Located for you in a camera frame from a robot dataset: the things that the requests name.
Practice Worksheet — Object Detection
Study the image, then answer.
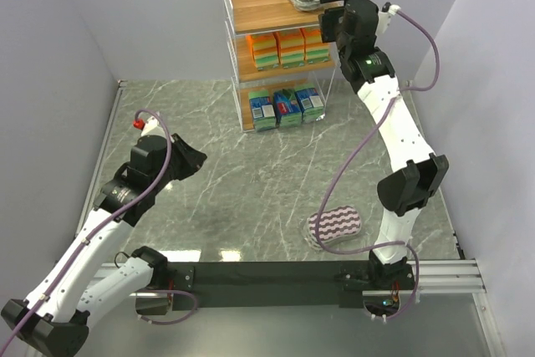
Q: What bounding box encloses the blue green sponge pack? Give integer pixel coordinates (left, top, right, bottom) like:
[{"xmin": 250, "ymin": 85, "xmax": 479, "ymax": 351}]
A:
[
  {"xmin": 294, "ymin": 84, "xmax": 324, "ymax": 123},
  {"xmin": 273, "ymin": 89, "xmax": 303, "ymax": 128}
]

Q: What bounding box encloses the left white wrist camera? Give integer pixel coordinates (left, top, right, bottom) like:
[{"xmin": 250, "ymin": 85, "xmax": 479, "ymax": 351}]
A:
[{"xmin": 133, "ymin": 116, "xmax": 166, "ymax": 138}]

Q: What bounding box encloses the purple wavy sponge pack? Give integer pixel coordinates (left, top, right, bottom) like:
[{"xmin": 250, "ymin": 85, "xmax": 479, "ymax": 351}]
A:
[{"xmin": 302, "ymin": 206, "xmax": 362, "ymax": 250}]

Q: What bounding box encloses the white wire wooden shelf rack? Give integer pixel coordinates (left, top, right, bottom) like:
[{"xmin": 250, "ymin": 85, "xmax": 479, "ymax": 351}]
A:
[{"xmin": 223, "ymin": 0, "xmax": 338, "ymax": 132}]

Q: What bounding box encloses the aluminium frame rail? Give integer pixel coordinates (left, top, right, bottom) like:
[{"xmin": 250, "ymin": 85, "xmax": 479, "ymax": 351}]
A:
[{"xmin": 46, "ymin": 79, "xmax": 502, "ymax": 357}]

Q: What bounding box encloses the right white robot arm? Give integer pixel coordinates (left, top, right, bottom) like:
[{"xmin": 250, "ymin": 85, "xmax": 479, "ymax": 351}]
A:
[{"xmin": 318, "ymin": 0, "xmax": 449, "ymax": 283}]

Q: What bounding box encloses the black front base bar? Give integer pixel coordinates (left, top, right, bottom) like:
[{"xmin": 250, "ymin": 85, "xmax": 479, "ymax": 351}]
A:
[{"xmin": 170, "ymin": 260, "xmax": 401, "ymax": 308}]

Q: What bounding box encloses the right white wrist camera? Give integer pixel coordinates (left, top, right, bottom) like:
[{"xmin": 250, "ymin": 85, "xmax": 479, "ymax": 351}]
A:
[{"xmin": 375, "ymin": 2, "xmax": 401, "ymax": 37}]

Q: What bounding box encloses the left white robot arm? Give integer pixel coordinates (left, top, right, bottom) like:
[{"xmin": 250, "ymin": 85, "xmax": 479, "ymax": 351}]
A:
[{"xmin": 1, "ymin": 134, "xmax": 207, "ymax": 356}]

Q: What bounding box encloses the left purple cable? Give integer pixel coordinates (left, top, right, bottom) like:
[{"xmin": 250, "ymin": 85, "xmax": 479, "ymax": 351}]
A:
[{"xmin": 0, "ymin": 109, "xmax": 200, "ymax": 357}]

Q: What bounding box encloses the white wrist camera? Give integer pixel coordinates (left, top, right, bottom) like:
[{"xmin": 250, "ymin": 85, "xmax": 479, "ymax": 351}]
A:
[
  {"xmin": 133, "ymin": 116, "xmax": 166, "ymax": 138},
  {"xmin": 375, "ymin": 2, "xmax": 401, "ymax": 37}
]

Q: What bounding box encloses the orange sponge pack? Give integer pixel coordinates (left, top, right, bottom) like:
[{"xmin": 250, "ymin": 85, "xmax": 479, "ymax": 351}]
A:
[
  {"xmin": 246, "ymin": 33, "xmax": 279, "ymax": 71},
  {"xmin": 300, "ymin": 28, "xmax": 330, "ymax": 64},
  {"xmin": 274, "ymin": 28, "xmax": 305, "ymax": 69}
]

